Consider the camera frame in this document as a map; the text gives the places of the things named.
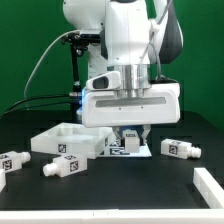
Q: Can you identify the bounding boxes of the black cables on table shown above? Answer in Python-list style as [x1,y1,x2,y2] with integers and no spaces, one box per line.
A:
[0,94,81,118]

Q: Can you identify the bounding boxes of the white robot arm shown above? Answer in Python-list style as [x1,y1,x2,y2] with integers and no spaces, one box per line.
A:
[63,0,183,144]

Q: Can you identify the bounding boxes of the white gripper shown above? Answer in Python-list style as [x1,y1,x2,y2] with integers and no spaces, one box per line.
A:
[82,83,180,146]

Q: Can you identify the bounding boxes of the black camera stand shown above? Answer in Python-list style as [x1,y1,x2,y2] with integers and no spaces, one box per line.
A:
[61,32,100,115]

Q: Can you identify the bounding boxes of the grey cable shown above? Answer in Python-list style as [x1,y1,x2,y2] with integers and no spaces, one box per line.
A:
[23,29,79,101]

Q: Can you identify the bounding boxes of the white obstacle front bar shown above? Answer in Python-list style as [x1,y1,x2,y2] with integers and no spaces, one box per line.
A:
[0,209,224,224]

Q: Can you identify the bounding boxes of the white obstacle left bar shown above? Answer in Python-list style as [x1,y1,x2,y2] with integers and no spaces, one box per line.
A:
[0,169,6,193]

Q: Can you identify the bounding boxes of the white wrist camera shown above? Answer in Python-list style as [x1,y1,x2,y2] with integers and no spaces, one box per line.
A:
[86,71,121,91]

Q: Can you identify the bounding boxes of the paper sheet with markers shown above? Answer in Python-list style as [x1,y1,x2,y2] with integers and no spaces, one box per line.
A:
[100,141,152,158]

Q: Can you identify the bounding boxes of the white square table top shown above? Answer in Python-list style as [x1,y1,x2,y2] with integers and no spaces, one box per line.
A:
[31,123,116,159]

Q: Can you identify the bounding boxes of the white obstacle right bar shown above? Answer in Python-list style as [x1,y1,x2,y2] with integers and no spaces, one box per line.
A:
[193,168,224,209]

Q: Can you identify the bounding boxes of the white obstacle bar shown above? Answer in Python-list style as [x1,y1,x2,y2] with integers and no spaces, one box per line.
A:
[193,168,224,209]
[0,209,224,224]
[0,169,6,193]

